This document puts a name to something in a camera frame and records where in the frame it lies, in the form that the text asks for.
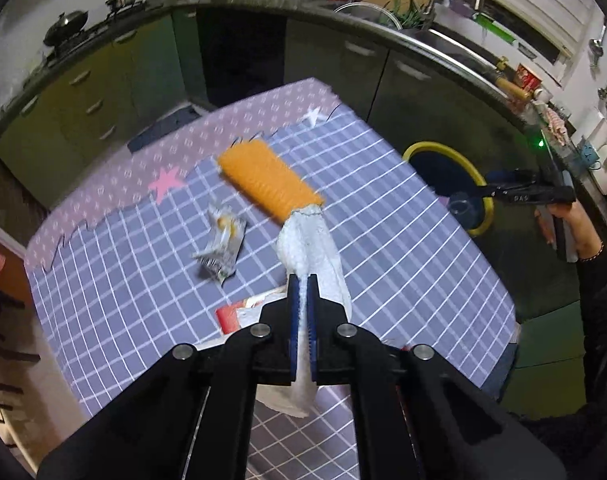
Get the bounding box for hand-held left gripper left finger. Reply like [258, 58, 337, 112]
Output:
[36, 274, 304, 480]

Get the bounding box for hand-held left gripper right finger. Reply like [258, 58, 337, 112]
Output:
[307, 275, 567, 480]

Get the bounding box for yellow rimmed trash bin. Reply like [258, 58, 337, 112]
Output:
[402, 141, 494, 237]

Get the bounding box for white paper towel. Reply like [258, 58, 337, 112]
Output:
[256, 207, 354, 418]

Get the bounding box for orange sponge cloth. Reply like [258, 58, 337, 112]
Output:
[218, 140, 325, 225]

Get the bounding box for person's right forearm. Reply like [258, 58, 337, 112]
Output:
[573, 247, 607, 411]

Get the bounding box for person's right hand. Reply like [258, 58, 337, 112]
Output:
[535, 200, 605, 262]

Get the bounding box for teal cup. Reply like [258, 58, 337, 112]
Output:
[578, 140, 599, 168]

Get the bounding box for red white packet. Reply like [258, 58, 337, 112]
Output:
[216, 296, 272, 335]

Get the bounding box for red checked rag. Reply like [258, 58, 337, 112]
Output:
[543, 105, 571, 146]

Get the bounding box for crumpled foil wrapper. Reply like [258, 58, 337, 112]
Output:
[192, 201, 248, 286]

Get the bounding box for wooden rolling pin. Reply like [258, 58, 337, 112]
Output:
[493, 57, 534, 103]

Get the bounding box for red paper cup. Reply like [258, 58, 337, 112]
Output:
[514, 63, 543, 92]

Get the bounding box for steel kitchen sink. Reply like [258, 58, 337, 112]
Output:
[333, 2, 499, 73]

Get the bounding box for green plastic board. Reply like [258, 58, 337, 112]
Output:
[473, 12, 521, 46]

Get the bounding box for hanging steel ladle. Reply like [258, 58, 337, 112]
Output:
[589, 20, 607, 68]

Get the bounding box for blue checked tablecloth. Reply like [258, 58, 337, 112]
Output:
[24, 77, 521, 480]

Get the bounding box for white window blind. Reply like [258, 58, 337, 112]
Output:
[476, 0, 607, 68]

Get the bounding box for green vegetables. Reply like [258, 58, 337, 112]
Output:
[381, 0, 429, 30]

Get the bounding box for steel strainer bowl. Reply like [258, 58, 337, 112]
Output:
[333, 1, 403, 31]

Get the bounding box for dark wooden chair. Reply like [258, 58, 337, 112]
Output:
[0, 285, 42, 411]

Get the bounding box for green kitchen base cabinets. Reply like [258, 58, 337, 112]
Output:
[0, 5, 549, 211]

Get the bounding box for black gas stove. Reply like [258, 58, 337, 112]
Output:
[34, 0, 149, 61]

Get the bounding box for black wok with lid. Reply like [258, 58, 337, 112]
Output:
[44, 10, 90, 47]

